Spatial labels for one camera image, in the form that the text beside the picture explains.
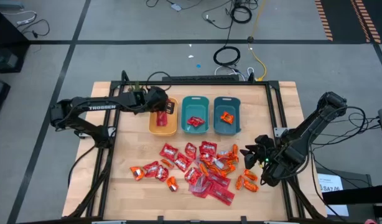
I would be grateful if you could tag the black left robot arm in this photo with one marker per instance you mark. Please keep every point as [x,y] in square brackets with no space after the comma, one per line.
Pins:
[100,107]

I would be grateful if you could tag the red Skittles candy pack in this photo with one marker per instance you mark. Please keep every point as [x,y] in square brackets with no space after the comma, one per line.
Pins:
[183,162]
[206,158]
[196,121]
[162,173]
[150,169]
[169,152]
[193,175]
[208,147]
[191,151]

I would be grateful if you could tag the black power strip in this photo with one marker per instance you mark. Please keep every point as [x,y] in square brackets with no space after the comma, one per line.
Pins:
[200,78]

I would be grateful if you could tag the teal plastic bin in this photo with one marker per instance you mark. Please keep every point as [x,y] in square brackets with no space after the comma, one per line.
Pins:
[195,105]

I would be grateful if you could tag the potted succulent plant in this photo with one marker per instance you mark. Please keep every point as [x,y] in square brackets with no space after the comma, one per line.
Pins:
[136,87]

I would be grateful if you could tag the white paper sheet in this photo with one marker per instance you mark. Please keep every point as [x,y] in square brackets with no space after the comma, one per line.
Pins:
[329,183]

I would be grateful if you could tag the black orange striped floor mat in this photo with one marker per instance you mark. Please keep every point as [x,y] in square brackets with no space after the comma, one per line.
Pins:
[340,18]

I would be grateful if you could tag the yellow plastic bin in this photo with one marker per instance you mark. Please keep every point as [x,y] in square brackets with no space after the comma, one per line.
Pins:
[170,129]

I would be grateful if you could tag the dark blue plastic bin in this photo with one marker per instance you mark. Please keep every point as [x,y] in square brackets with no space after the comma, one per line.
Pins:
[227,129]

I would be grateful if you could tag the black cabinet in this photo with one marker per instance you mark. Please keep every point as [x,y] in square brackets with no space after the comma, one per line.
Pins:
[7,46]

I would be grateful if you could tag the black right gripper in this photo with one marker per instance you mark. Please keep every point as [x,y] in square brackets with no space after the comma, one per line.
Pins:
[265,149]

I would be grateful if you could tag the grey power adapter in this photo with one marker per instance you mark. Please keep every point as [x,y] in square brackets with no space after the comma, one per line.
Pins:
[176,7]

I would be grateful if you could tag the black desk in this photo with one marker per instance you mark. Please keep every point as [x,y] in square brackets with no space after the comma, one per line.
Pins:
[356,194]

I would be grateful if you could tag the red Twizzlers candy pack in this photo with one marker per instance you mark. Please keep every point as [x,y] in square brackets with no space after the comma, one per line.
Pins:
[222,195]
[220,180]
[161,119]
[192,186]
[203,189]
[197,161]

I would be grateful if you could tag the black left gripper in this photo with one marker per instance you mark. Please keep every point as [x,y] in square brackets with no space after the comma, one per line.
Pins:
[156,99]

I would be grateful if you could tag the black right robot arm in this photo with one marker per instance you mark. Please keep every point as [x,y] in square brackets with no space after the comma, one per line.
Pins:
[303,140]

